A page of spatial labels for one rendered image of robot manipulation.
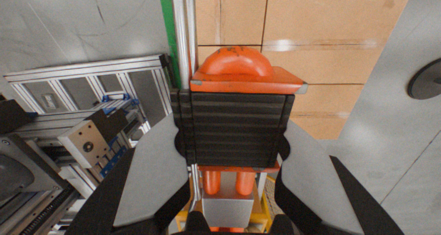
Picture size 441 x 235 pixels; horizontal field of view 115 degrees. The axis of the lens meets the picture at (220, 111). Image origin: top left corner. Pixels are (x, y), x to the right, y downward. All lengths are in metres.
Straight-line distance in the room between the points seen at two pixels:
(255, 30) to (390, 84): 1.60
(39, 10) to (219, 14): 1.49
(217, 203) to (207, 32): 0.70
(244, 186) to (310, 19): 0.79
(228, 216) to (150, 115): 1.29
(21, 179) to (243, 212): 0.63
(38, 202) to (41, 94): 1.19
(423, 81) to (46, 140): 2.55
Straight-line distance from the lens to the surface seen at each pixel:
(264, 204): 1.72
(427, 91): 2.38
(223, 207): 0.21
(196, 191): 0.18
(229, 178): 0.21
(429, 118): 2.70
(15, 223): 0.89
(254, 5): 0.78
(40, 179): 0.73
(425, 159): 3.26
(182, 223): 0.58
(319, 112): 1.07
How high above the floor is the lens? 1.31
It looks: 61 degrees down
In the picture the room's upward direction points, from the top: 179 degrees counter-clockwise
